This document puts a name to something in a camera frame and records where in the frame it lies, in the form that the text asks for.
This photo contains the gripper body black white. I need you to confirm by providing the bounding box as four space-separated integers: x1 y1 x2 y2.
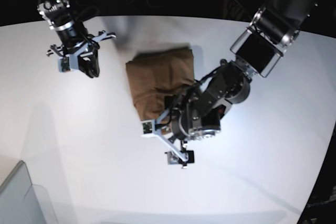
143 95 195 169
46 31 116 71

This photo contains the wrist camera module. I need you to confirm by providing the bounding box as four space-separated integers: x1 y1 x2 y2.
58 56 71 73
141 120 155 138

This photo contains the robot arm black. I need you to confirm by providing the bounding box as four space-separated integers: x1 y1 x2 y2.
142 0 318 168
37 0 116 78

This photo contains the grey plastic bin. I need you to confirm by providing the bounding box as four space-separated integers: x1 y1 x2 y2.
1 161 59 224

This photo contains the brown t-shirt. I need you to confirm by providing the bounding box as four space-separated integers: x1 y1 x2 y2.
125 47 194 121

